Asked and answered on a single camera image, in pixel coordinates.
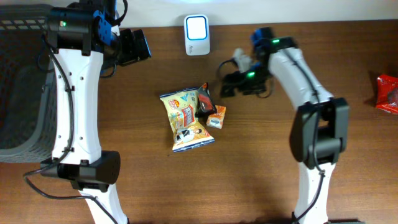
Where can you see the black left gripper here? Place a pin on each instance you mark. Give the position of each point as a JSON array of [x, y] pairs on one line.
[[134, 52]]

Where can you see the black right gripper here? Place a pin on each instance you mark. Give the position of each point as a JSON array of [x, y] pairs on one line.
[[235, 77]]

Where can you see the small orange tissue pack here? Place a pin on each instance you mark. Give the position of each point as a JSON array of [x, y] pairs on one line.
[[216, 119]]

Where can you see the black and red snack packet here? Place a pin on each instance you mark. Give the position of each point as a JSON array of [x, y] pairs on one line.
[[205, 104]]

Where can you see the beige snack bag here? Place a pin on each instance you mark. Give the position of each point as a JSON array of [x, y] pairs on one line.
[[181, 108]]

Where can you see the red candy bag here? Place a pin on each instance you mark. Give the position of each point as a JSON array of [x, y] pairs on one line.
[[387, 93]]

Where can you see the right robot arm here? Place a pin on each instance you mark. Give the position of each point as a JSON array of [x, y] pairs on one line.
[[320, 128]]

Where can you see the white barcode scanner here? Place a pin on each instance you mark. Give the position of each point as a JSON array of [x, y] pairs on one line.
[[197, 35]]

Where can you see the grey plastic mesh basket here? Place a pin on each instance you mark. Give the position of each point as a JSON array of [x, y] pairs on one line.
[[28, 86]]

